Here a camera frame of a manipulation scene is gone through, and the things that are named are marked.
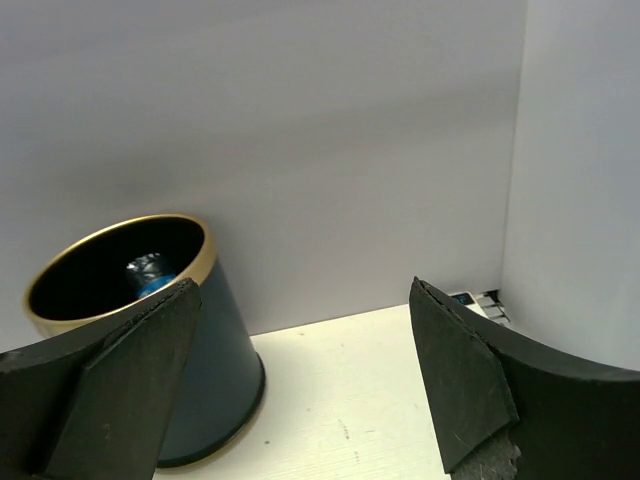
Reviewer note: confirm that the dark blue gold-rimmed bin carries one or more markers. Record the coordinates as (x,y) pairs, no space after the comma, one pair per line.
(224,379)

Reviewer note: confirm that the aluminium table frame rail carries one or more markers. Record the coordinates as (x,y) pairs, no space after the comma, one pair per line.
(492,308)

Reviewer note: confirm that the blue cap blue label bottle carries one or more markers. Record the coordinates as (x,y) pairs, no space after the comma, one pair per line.
(148,273)

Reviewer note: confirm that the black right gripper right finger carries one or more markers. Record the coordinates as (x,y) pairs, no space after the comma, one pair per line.
(504,406)

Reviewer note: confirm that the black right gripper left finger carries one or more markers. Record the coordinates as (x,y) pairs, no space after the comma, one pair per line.
(95,402)

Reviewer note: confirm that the blue corner sticker right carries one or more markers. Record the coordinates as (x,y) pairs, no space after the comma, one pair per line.
(464,298)

